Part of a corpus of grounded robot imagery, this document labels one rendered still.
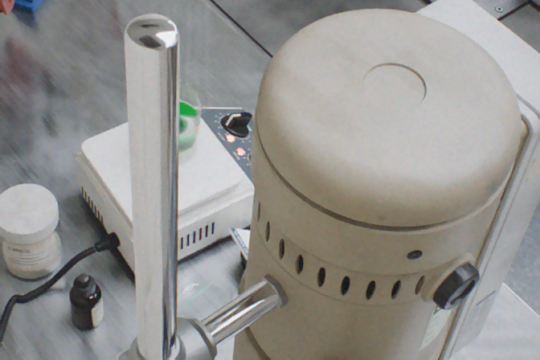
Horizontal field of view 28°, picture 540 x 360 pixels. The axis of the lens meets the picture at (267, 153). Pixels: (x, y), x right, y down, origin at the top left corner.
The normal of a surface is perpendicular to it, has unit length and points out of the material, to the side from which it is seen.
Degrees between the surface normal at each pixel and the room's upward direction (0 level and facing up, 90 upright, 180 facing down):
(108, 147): 0
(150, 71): 90
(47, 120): 0
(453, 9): 0
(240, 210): 90
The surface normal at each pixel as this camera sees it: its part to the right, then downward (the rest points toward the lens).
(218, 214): 0.55, 0.67
